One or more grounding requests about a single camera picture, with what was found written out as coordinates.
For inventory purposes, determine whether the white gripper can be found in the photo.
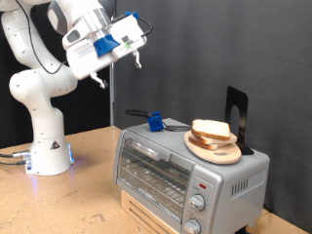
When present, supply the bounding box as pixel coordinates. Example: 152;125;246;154
61;15;144;90

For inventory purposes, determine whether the black spatula with blue block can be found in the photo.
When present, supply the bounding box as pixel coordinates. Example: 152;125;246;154
125;109;193;133

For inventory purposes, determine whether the glass oven door with handle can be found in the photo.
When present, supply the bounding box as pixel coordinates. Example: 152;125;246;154
115;136;196;225

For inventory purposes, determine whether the white bread slice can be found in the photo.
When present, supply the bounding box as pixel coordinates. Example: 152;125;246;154
190;119;232;141

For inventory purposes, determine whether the silver toaster oven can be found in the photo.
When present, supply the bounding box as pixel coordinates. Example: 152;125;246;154
113;117;271;234

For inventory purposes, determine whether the wooden block under oven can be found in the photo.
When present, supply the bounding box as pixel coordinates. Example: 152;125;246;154
120;189;170;234

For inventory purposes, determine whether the silver oven knob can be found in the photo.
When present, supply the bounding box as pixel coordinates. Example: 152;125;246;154
183;217;202;234
188;193;207;213

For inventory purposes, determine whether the metal pole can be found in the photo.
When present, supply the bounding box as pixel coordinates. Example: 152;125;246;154
109;61;116;127

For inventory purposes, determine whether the black backdrop cloth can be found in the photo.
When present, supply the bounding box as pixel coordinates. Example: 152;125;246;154
0;0;115;149

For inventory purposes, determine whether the dark grey backdrop curtain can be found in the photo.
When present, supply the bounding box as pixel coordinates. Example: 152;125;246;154
113;0;312;234

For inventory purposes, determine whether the black metal bookend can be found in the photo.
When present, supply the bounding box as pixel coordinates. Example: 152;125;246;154
224;86;255;156

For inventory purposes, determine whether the round wooden cutting board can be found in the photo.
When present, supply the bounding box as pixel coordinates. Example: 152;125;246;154
183;130;243;165

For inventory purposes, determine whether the black camera cable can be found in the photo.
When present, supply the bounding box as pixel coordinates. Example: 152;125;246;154
14;0;154;75

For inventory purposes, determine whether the wire oven rack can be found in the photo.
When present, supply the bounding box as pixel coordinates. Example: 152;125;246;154
121;160;191;216

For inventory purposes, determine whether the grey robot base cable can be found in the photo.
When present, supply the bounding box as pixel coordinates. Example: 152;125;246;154
0;159;32;167
0;149;32;159

